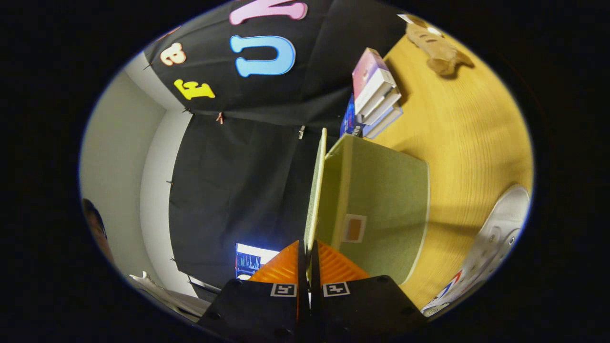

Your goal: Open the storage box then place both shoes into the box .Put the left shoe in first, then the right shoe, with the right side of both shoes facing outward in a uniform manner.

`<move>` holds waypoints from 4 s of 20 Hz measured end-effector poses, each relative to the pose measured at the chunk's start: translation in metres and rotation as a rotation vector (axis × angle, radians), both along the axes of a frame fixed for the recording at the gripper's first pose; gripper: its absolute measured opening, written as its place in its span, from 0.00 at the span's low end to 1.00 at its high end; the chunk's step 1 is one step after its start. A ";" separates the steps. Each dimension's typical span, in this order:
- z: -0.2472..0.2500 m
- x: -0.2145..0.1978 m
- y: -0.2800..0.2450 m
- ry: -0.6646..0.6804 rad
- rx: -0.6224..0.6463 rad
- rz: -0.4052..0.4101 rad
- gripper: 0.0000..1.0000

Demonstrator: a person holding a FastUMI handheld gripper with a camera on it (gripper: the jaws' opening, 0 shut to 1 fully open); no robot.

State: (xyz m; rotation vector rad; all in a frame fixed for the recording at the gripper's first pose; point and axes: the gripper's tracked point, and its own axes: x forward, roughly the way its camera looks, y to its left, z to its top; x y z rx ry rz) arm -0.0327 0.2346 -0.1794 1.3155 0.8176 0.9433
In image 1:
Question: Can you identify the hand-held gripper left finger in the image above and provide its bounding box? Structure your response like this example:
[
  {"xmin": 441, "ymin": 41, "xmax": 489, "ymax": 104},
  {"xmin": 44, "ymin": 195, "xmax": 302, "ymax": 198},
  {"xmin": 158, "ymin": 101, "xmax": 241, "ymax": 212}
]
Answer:
[{"xmin": 197, "ymin": 240, "xmax": 310, "ymax": 343}]

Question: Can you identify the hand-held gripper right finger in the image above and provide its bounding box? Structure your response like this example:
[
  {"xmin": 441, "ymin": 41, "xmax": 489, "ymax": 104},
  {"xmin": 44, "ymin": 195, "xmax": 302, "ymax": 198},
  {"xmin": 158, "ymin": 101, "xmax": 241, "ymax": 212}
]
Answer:
[{"xmin": 310, "ymin": 240, "xmax": 430, "ymax": 343}]

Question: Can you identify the pale green storage box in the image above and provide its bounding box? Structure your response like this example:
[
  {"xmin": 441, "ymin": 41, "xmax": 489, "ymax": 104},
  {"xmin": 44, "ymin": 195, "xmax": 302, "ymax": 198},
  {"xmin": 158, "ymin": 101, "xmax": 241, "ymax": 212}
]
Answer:
[{"xmin": 304, "ymin": 127, "xmax": 431, "ymax": 286}]

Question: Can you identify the white canvas shoe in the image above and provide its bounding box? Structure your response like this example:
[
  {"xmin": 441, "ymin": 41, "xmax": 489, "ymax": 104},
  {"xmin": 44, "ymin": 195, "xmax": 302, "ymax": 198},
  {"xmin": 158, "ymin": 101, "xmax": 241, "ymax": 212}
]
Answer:
[{"xmin": 421, "ymin": 184, "xmax": 531, "ymax": 318}]

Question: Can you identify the lit computer monitor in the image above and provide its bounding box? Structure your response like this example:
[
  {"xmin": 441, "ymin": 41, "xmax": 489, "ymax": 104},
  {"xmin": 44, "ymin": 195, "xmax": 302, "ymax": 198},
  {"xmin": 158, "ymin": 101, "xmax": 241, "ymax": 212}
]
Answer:
[{"xmin": 235, "ymin": 243, "xmax": 281, "ymax": 281}]

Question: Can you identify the white side table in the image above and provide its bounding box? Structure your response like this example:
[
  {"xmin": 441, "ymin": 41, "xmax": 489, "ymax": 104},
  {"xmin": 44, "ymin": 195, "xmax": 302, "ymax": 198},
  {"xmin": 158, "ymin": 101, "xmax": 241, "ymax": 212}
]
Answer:
[{"xmin": 129, "ymin": 271, "xmax": 213, "ymax": 319}]

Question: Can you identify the light blue book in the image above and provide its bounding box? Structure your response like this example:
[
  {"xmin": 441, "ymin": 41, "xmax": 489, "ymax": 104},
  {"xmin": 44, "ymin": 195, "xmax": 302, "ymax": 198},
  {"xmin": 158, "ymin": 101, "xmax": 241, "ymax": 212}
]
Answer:
[{"xmin": 363, "ymin": 106, "xmax": 404, "ymax": 140}]

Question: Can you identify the dark blue book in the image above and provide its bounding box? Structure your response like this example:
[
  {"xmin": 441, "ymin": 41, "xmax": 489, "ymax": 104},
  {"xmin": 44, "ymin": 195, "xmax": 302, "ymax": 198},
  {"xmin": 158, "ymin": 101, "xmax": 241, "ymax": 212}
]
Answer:
[{"xmin": 340, "ymin": 94, "xmax": 366, "ymax": 139}]

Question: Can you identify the grey cover book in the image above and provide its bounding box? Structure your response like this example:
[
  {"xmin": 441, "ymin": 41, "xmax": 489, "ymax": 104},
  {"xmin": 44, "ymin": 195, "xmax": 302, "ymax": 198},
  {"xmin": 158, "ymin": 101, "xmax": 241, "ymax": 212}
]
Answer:
[{"xmin": 360, "ymin": 88, "xmax": 402, "ymax": 125}]

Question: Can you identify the pink cover book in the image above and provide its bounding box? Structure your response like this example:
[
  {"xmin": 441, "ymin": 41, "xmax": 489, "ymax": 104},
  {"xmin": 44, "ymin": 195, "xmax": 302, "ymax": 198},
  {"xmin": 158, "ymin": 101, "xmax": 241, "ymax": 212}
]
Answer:
[{"xmin": 352, "ymin": 47, "xmax": 397, "ymax": 115}]

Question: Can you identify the brown bread plush toy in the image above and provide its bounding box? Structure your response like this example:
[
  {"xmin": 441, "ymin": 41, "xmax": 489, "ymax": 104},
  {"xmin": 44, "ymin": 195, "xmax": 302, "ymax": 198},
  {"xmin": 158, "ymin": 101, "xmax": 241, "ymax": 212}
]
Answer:
[{"xmin": 399, "ymin": 13, "xmax": 475, "ymax": 77}]

